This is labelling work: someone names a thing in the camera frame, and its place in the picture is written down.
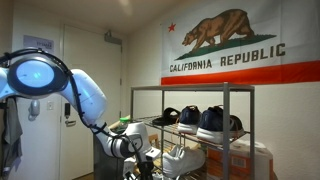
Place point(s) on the dark grey bin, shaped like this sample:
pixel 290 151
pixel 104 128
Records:
pixel 103 166

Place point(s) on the brown paper roll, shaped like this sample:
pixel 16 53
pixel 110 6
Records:
pixel 115 125

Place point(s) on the white door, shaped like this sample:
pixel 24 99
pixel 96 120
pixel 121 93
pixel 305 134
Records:
pixel 96 50

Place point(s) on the white wall device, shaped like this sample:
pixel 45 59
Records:
pixel 34 107

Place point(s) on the light wooden table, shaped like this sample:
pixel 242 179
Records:
pixel 153 138

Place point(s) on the grey door closer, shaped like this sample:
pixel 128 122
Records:
pixel 112 38

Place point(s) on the grey hanging cloth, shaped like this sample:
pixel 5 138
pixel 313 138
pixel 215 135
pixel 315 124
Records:
pixel 11 133

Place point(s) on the paper wall sign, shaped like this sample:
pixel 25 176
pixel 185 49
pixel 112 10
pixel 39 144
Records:
pixel 38 42

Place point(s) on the California Republic flag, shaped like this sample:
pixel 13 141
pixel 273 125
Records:
pixel 233 66

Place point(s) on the navy sneaker white sole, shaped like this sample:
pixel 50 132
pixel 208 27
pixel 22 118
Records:
pixel 190 116
pixel 213 123

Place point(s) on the grey metal shoe rack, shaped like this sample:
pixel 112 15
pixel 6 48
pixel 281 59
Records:
pixel 226 133

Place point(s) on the white light switch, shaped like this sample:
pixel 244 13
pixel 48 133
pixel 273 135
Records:
pixel 50 105

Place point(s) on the green lid jar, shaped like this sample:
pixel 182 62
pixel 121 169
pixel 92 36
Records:
pixel 125 120

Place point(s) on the orange cardboard box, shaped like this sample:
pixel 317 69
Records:
pixel 243 163

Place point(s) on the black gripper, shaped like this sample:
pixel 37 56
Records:
pixel 145 170

